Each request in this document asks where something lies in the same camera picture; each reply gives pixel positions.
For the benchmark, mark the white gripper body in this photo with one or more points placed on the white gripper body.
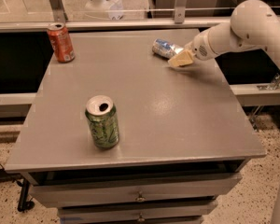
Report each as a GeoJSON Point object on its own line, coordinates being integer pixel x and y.
{"type": "Point", "coordinates": [200, 48]}

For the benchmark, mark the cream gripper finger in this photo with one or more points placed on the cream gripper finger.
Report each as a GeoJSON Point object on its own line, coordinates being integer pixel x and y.
{"type": "Point", "coordinates": [183, 58]}

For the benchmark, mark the crushed silver-blue redbull can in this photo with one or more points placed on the crushed silver-blue redbull can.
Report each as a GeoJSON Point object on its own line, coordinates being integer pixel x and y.
{"type": "Point", "coordinates": [165, 48]}

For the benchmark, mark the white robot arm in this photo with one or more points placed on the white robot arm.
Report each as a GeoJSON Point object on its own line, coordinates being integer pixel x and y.
{"type": "Point", "coordinates": [253, 25]}

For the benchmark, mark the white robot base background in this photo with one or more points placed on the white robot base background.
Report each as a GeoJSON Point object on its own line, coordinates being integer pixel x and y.
{"type": "Point", "coordinates": [103, 10]}

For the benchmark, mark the green soda can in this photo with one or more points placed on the green soda can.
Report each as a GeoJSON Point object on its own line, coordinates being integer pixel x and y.
{"type": "Point", "coordinates": [101, 114]}

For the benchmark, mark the orange soda can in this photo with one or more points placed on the orange soda can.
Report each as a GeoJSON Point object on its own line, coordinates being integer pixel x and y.
{"type": "Point", "coordinates": [61, 42]}

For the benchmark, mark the grey drawer cabinet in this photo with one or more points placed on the grey drawer cabinet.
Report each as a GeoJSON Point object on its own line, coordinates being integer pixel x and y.
{"type": "Point", "coordinates": [171, 123]}

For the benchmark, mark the upper grey drawer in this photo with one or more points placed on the upper grey drawer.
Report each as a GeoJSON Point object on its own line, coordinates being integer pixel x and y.
{"type": "Point", "coordinates": [136, 190]}

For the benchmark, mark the grey drawer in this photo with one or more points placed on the grey drawer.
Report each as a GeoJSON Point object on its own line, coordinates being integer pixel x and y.
{"type": "Point", "coordinates": [137, 212]}
{"type": "Point", "coordinates": [136, 190]}

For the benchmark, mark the lower grey drawer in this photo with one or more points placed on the lower grey drawer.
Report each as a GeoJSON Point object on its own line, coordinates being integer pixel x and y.
{"type": "Point", "coordinates": [137, 212]}

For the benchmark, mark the black clamp stand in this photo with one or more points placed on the black clamp stand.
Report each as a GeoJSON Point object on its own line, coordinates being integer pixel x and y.
{"type": "Point", "coordinates": [24, 203]}

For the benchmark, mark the metal bracket on rail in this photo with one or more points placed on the metal bracket on rail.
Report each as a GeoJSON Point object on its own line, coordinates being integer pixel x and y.
{"type": "Point", "coordinates": [273, 85]}

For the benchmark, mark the metal frame rail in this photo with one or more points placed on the metal frame rail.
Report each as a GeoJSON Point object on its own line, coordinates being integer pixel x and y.
{"type": "Point", "coordinates": [119, 25]}

